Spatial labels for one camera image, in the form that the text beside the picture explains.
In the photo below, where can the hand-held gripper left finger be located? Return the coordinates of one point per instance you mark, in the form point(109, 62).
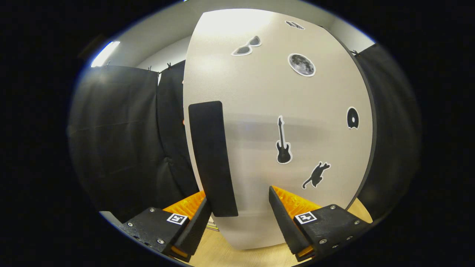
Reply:
point(193, 233)

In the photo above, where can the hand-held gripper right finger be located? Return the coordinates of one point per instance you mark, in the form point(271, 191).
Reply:
point(287, 230)

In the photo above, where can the black backdrop cloth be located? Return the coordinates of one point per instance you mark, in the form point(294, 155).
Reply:
point(118, 129)

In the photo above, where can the ceiling light panel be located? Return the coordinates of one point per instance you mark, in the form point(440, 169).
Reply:
point(105, 54)

